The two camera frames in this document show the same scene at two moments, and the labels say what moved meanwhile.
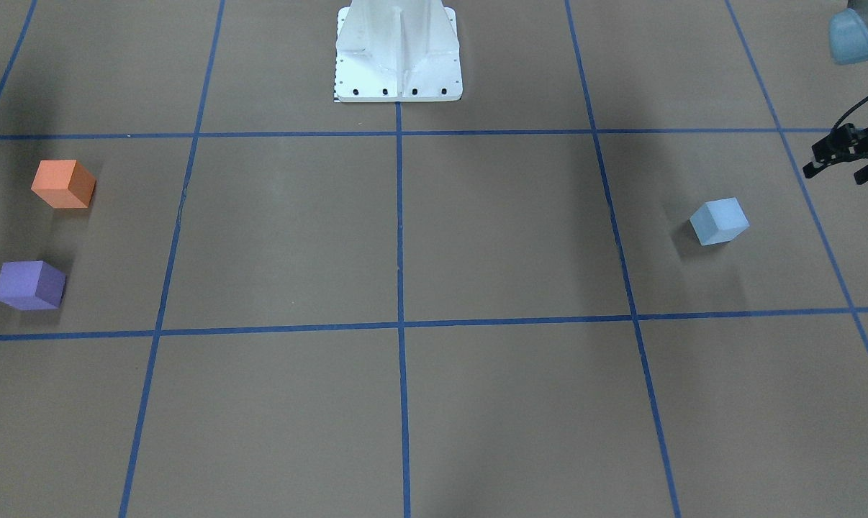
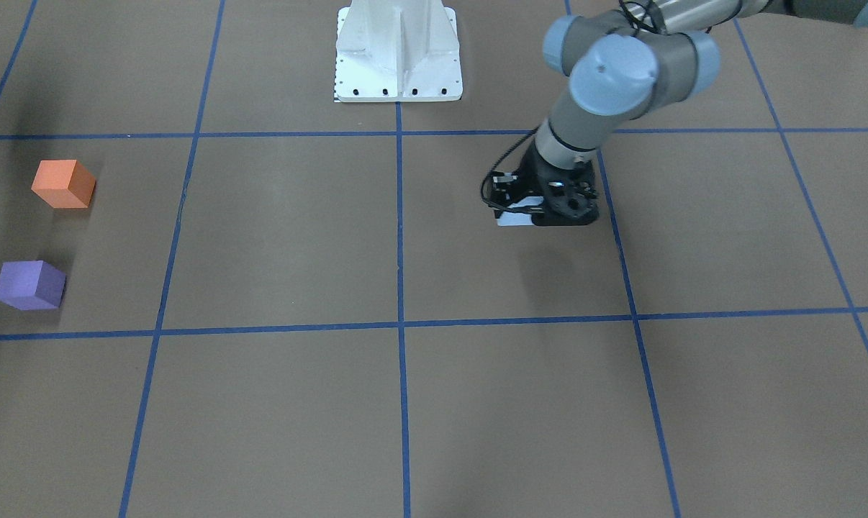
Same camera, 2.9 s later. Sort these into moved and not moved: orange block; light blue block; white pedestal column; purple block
Moved: light blue block
Not moved: white pedestal column; orange block; purple block
